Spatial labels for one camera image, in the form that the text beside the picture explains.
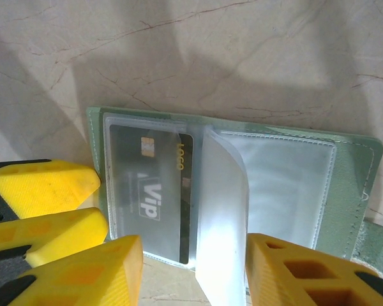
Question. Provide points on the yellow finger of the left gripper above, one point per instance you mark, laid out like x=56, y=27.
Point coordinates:
x=67, y=232
x=51, y=188

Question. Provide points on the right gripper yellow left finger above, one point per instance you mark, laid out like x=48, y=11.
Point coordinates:
x=99, y=277

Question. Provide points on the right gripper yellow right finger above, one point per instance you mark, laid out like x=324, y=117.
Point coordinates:
x=274, y=271

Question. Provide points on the black VIP credit card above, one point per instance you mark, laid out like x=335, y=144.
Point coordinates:
x=166, y=191

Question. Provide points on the green card holder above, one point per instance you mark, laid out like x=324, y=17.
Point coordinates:
x=351, y=178

